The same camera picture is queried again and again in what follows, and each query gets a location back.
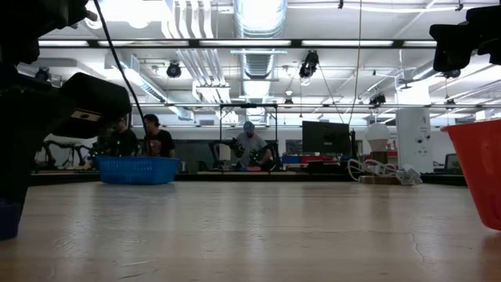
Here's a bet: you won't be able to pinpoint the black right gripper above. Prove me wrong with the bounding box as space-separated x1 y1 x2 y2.
429 4 501 73

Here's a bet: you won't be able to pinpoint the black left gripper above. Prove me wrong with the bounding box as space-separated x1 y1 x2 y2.
0 64 132 204

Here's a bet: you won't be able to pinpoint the orange plastic basket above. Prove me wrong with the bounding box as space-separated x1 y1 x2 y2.
441 119 501 231

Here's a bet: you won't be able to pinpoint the navy blue box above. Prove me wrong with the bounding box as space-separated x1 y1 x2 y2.
0 198 24 240

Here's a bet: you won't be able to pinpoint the person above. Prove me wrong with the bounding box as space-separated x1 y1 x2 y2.
234 121 272 170
102 116 139 157
142 114 177 158

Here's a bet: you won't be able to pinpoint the blue plastic basket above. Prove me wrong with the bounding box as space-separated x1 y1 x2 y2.
96 156 181 186

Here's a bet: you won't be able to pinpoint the white bulb and wrappers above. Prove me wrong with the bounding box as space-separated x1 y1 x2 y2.
358 122 398 185

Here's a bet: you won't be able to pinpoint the black monitor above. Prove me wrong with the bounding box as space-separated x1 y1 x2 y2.
301 121 351 155

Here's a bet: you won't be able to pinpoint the red storage bin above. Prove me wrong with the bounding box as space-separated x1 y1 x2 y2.
300 154 334 164

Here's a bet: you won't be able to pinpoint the white power cord bundle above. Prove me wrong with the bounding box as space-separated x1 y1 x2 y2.
346 157 424 186

